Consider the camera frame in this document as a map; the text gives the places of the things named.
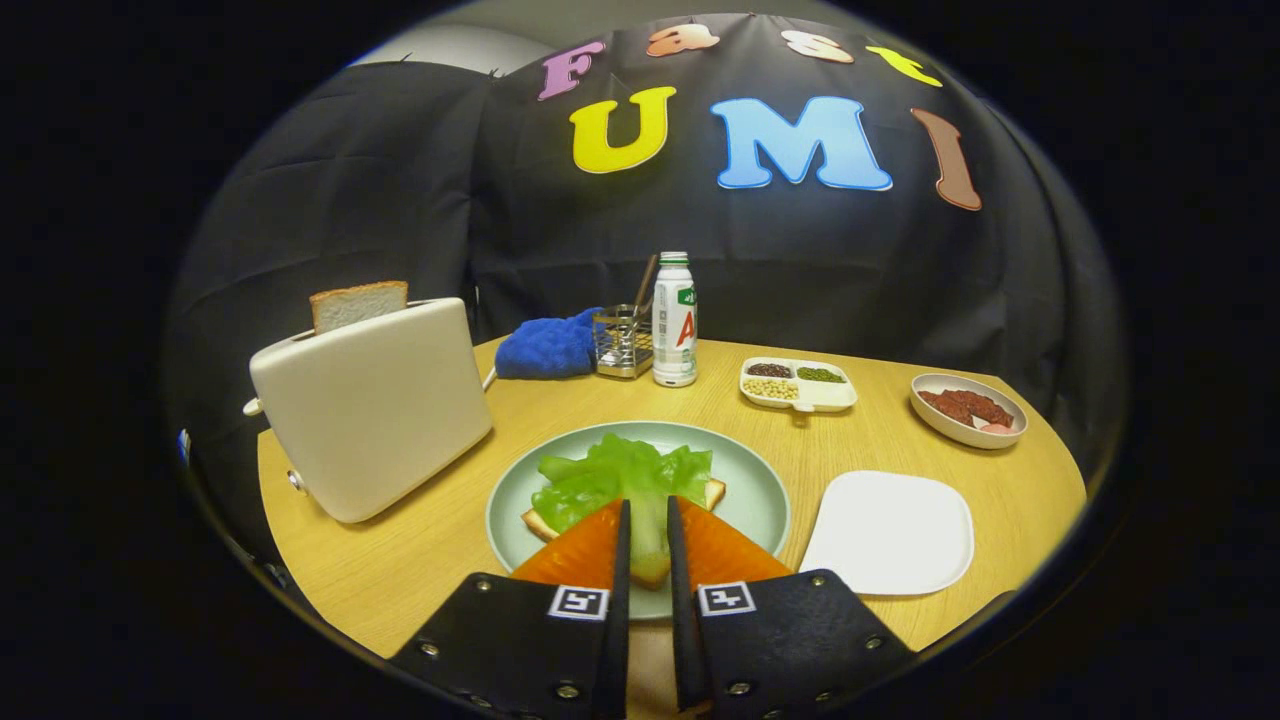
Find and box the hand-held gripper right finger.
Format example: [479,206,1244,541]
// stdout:
[666,496,916,716]

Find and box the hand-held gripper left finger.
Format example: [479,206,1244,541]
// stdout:
[388,498,633,720]

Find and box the green lettuce leaf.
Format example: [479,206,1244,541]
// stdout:
[537,432,714,581]

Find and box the toasted bread slice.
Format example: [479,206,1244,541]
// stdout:
[309,281,410,335]

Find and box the white bread slice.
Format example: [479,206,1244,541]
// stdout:
[520,478,728,591]

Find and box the pale green plate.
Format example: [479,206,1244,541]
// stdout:
[485,421,791,621]

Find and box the white square plate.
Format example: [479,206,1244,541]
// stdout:
[800,470,975,598]

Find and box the white divided dish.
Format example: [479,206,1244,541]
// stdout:
[739,357,859,416]

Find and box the white drink bottle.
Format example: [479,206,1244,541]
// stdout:
[652,251,699,388]

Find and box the blue oven mitt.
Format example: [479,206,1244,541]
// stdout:
[495,307,606,381]

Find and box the white toaster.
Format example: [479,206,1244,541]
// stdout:
[243,297,495,525]

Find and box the white round meat plate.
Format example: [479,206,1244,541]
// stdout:
[910,373,1029,450]

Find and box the dark red meat slice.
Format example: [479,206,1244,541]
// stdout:
[918,390,976,426]
[960,390,1014,428]

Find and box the black backdrop cloth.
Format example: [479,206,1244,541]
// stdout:
[165,12,1126,481]

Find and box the metal wire utensil holder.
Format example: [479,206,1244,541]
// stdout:
[593,304,656,379]

